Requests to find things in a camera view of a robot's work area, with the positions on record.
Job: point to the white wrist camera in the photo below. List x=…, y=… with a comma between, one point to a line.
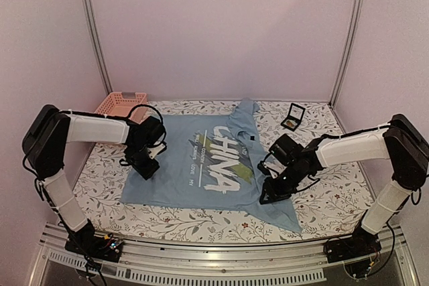
x=155, y=151
x=265, y=169

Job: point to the left aluminium frame post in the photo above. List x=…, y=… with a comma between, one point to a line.
x=96, y=44

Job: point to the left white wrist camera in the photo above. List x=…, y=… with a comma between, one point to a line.
x=155, y=151

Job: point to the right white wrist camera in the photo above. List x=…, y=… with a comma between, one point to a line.
x=265, y=169

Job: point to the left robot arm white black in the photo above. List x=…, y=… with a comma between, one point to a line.
x=44, y=146

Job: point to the floral patterned tablecloth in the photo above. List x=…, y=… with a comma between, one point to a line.
x=331, y=207

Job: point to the right aluminium frame post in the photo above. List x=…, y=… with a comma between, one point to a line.
x=347, y=52

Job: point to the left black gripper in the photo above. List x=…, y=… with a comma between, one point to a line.
x=146, y=172

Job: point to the light blue printed t-shirt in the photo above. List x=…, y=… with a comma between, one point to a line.
x=211, y=163

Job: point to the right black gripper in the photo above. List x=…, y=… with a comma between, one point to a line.
x=275, y=191

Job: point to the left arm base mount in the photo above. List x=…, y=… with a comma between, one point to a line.
x=85, y=242

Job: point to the pink plastic basket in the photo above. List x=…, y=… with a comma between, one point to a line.
x=120, y=103

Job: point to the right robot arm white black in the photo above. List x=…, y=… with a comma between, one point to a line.
x=397, y=140

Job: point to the black open brooch box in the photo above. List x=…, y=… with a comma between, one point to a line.
x=296, y=114

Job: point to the aluminium frame post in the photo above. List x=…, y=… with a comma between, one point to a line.
x=347, y=52
x=96, y=44

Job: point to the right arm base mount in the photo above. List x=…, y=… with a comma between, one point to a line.
x=360, y=253

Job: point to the aluminium front rail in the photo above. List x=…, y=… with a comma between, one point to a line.
x=165, y=262

